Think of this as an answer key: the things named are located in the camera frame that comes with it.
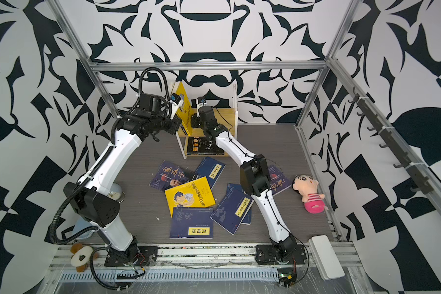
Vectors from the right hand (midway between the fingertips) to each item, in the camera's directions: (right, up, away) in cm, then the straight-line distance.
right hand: (192, 111), depth 94 cm
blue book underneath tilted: (+19, -38, -1) cm, 43 cm away
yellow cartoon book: (+3, -40, -5) cm, 41 cm away
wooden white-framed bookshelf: (+17, -5, -8) cm, 19 cm away
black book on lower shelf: (+2, -18, +10) cm, 21 cm away
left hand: (-4, -5, -15) cm, 16 cm away
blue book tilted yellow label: (+19, -47, -9) cm, 52 cm away
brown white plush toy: (-39, -60, -23) cm, 75 cm away
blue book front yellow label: (+2, -52, -12) cm, 53 cm away
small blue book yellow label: (+9, -30, +5) cm, 32 cm away
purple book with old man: (-12, -33, +2) cm, 35 cm away
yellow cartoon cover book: (-2, -3, -10) cm, 11 cm away
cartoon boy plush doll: (+54, -36, -8) cm, 66 cm away
